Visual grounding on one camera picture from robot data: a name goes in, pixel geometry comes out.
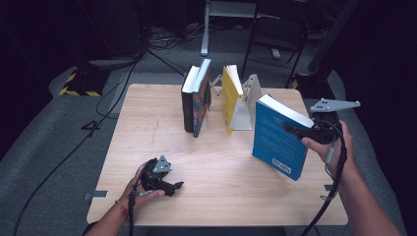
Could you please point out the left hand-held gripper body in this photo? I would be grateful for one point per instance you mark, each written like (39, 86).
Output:
(154, 178)

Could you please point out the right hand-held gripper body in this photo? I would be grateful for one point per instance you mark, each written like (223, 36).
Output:
(327, 129)

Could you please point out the blue paperback book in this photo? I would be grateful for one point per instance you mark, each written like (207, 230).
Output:
(278, 144)

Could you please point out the expandable grey metal book rack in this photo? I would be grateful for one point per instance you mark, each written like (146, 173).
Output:
(244, 118)

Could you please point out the black hardcover book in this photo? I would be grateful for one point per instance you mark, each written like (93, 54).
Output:
(188, 108)

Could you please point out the yellow paperback book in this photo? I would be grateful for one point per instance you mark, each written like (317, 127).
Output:
(228, 101)

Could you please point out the red illustrated book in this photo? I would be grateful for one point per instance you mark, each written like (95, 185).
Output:
(200, 105)

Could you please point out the person's left hand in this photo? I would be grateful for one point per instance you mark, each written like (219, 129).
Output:
(144, 197)

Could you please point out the person's right hand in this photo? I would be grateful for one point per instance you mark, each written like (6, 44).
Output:
(350, 150)

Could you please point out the black yellow striped stand base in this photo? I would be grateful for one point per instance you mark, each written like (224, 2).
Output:
(85, 86)
(313, 87)

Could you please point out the grey tape strip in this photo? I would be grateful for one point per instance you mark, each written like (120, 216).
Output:
(96, 194)
(328, 188)

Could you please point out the person's dark clothed leg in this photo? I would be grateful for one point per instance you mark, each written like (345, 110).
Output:
(90, 229)

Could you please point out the dark slanted pole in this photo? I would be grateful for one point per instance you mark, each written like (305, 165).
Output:
(331, 36)

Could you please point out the black metal chair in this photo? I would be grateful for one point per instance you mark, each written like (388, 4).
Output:
(278, 32)

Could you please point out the white desk leg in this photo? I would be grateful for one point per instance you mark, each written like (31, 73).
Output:
(205, 32)

